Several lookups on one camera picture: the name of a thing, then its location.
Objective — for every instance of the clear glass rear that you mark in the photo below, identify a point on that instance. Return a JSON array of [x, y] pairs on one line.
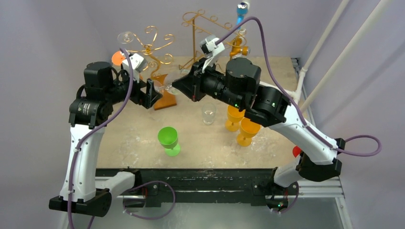
[[208, 113]]

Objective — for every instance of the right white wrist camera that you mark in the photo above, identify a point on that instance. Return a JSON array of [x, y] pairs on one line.
[[211, 50]]

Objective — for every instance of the yellow goblet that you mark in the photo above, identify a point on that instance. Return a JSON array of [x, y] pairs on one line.
[[248, 130], [234, 116]]

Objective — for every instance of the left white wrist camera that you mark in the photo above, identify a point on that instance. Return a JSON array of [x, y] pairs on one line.
[[135, 65]]

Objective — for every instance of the orange pipe fitting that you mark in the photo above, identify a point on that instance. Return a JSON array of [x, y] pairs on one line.
[[239, 47]]

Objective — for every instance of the gold rectangular wire rack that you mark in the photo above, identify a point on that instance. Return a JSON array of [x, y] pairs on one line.
[[202, 26]]

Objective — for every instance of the yellow goblet front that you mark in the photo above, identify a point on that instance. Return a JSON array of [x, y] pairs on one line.
[[248, 130]]

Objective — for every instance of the red plastic goblet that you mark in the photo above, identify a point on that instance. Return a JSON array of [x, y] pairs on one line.
[[296, 151]]

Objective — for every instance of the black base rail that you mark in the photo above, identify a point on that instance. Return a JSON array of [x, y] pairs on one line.
[[247, 186]]

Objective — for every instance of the gold scroll glass rack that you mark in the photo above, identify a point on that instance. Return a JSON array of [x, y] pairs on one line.
[[146, 50]]

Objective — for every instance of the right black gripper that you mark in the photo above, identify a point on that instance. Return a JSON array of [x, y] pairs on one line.
[[197, 86]]

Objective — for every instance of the orange plastic goblet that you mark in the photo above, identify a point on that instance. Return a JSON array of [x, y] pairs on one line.
[[117, 59]]

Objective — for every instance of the white pvc pipe frame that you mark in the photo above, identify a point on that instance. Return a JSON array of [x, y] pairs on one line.
[[316, 31]]

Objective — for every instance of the clear glass front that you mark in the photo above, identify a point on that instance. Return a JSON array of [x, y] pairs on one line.
[[163, 83]]

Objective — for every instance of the green plastic goblet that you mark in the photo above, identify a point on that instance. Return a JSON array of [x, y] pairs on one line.
[[168, 138]]

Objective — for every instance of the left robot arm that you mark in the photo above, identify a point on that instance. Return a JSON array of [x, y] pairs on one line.
[[89, 115]]

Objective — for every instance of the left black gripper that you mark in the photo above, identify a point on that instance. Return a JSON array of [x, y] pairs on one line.
[[145, 99]]

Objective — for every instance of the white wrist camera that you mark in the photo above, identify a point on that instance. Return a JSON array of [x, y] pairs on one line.
[[135, 65], [211, 50]]

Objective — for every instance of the yellow goblet rear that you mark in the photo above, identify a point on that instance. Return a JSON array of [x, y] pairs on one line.
[[234, 116]]

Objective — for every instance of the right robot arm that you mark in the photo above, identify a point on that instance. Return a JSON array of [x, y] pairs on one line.
[[318, 159]]

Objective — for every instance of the tall clear flute glass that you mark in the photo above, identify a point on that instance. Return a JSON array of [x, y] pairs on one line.
[[126, 37]]

